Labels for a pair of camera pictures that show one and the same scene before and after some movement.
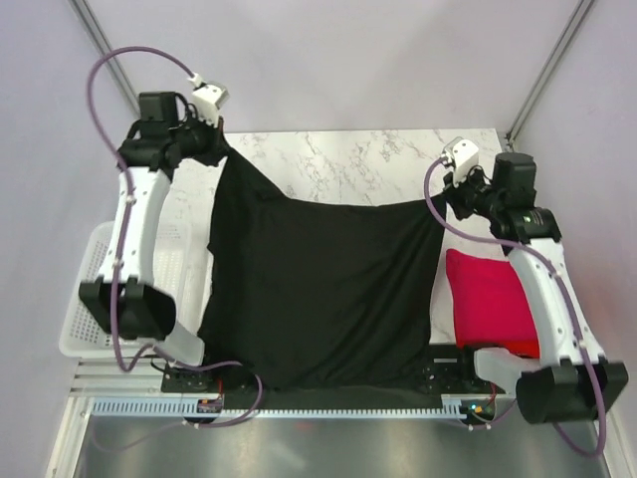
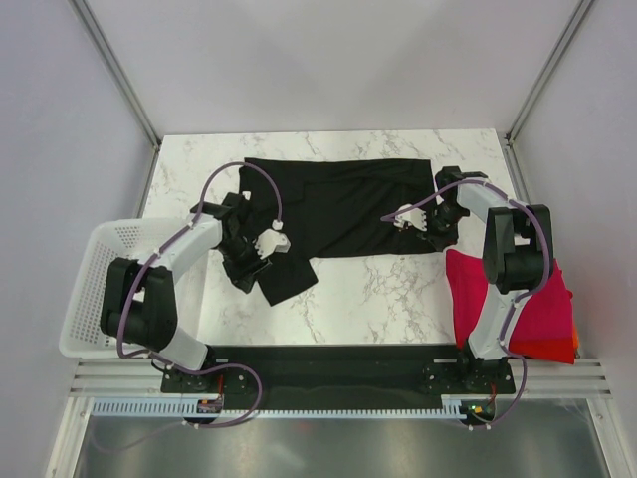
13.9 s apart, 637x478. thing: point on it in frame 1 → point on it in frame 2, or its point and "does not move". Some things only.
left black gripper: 218,145 → 244,276
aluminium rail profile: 114,376 does not move
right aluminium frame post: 580,10 does not move
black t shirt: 318,295 → 332,207
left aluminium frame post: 88,16 does not move
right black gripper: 453,193 → 440,241
